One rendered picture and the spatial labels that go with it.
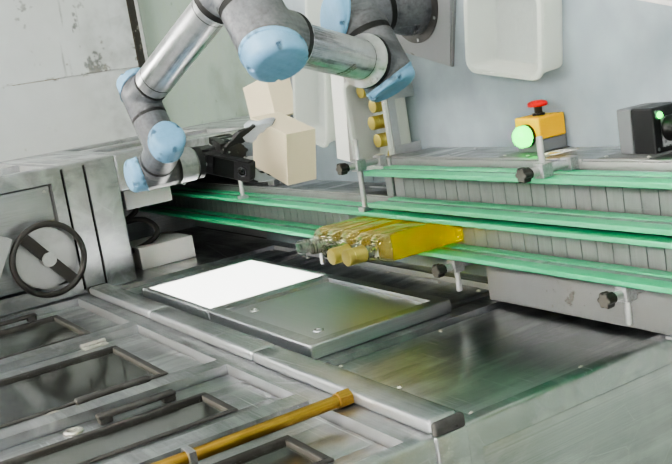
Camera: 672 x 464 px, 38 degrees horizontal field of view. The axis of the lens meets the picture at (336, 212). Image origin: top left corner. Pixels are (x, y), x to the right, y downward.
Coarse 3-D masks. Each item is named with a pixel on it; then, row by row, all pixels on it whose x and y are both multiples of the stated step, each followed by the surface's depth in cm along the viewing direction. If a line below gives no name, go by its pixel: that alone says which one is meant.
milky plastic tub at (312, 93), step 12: (300, 72) 266; (312, 72) 268; (300, 84) 267; (312, 84) 269; (324, 84) 253; (300, 96) 268; (312, 96) 270; (324, 96) 254; (300, 108) 270; (312, 108) 271; (324, 108) 269; (300, 120) 271; (312, 120) 273; (324, 120) 271; (324, 132) 268; (324, 144) 260
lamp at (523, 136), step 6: (522, 126) 191; (528, 126) 191; (516, 132) 191; (522, 132) 190; (528, 132) 190; (534, 132) 190; (516, 138) 191; (522, 138) 190; (528, 138) 189; (534, 138) 190; (516, 144) 192; (522, 144) 190; (528, 144) 190
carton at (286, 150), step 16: (272, 128) 218; (288, 128) 217; (304, 128) 217; (256, 144) 227; (272, 144) 220; (288, 144) 214; (304, 144) 217; (256, 160) 228; (272, 160) 222; (288, 160) 216; (304, 160) 218; (272, 176) 223; (288, 176) 217; (304, 176) 220
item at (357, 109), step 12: (348, 84) 240; (348, 96) 243; (348, 108) 243; (360, 108) 244; (384, 108) 229; (348, 120) 244; (360, 120) 245; (384, 120) 230; (360, 132) 245; (372, 132) 246; (360, 144) 245; (372, 144) 247; (360, 156) 245; (372, 156) 247; (372, 168) 239
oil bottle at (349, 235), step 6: (378, 222) 214; (384, 222) 213; (390, 222) 212; (396, 222) 213; (354, 228) 211; (360, 228) 210; (366, 228) 209; (372, 228) 210; (342, 234) 210; (348, 234) 208; (354, 234) 208; (348, 240) 208; (354, 240) 207
